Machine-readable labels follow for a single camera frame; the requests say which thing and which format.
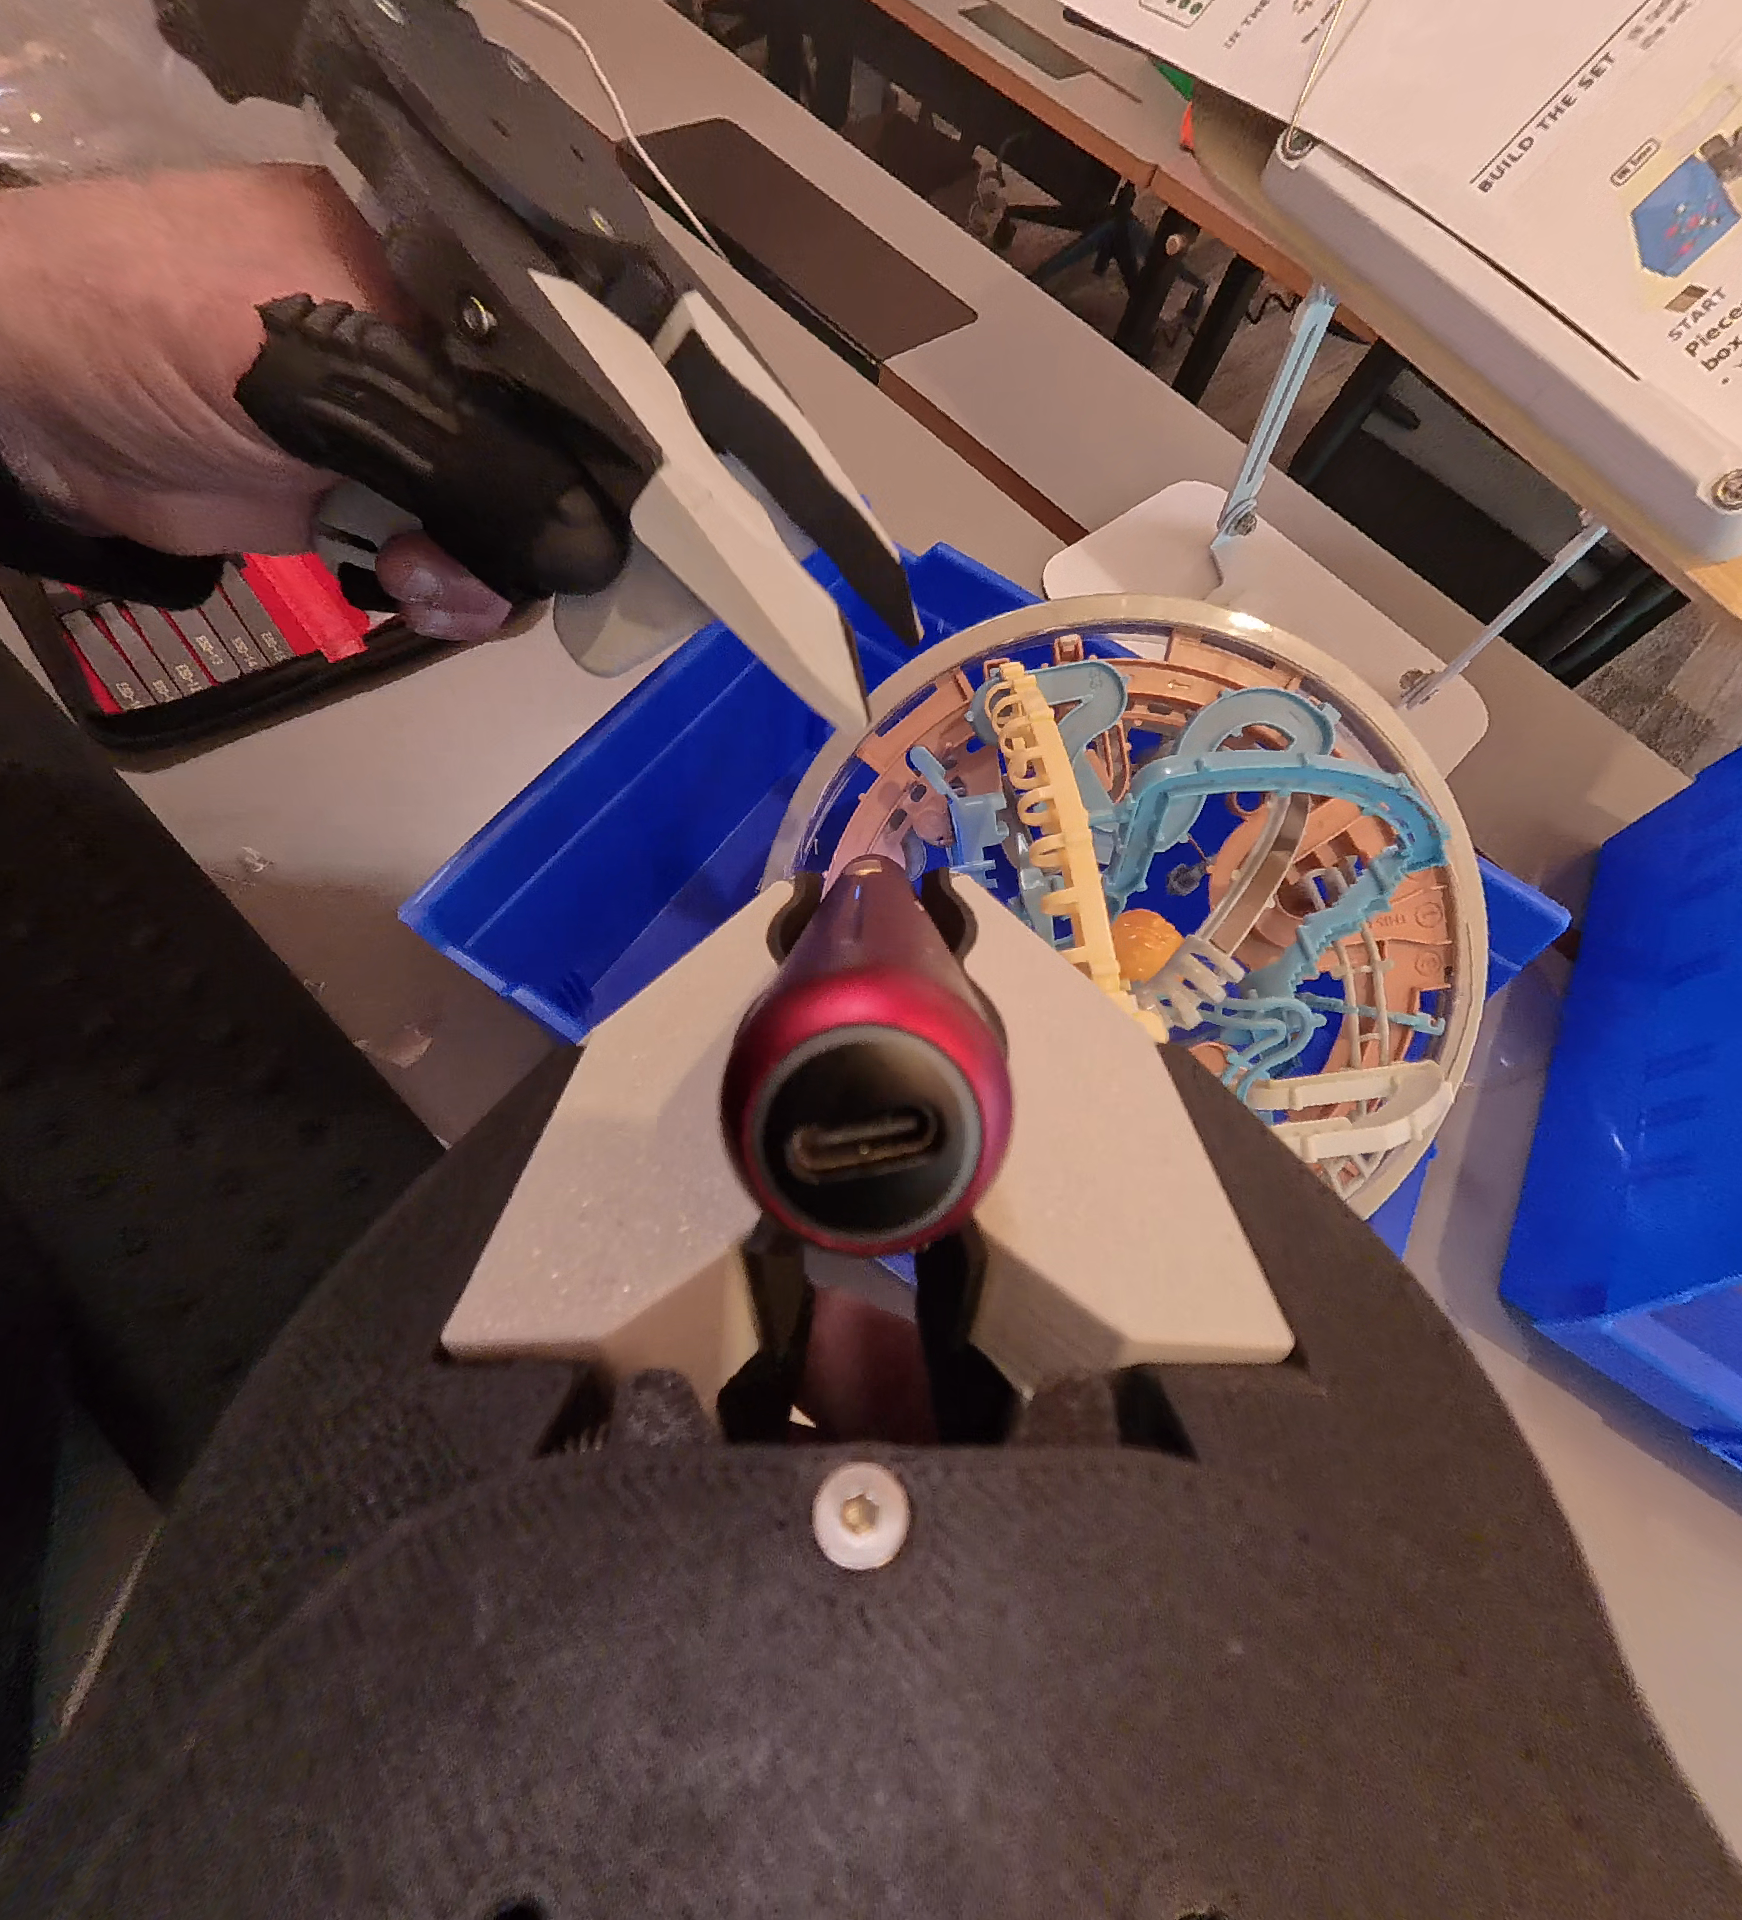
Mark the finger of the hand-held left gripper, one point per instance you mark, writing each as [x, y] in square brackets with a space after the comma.
[842, 511]
[721, 571]

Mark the black wrist rest pad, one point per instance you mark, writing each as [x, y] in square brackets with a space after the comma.
[138, 975]

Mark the clear plastic bag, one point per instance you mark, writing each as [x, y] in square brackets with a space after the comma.
[61, 75]

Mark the clear ball maze puzzle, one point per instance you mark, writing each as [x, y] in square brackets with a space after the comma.
[1260, 899]

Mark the black square pad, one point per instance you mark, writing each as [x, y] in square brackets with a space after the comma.
[812, 255]

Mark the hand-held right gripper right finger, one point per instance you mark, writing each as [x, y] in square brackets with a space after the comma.
[1127, 1201]

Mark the red electric screwdriver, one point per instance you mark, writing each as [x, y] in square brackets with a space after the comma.
[872, 959]

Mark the person's left hand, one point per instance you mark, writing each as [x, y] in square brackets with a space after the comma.
[106, 329]

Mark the white document stand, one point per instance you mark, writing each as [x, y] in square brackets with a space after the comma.
[1486, 324]

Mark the instruction sheet board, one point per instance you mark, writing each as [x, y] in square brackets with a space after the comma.
[1562, 121]

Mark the blue plastic bin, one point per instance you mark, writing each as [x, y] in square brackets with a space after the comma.
[1666, 1050]
[631, 842]

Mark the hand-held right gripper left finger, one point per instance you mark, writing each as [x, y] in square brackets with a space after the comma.
[586, 1201]

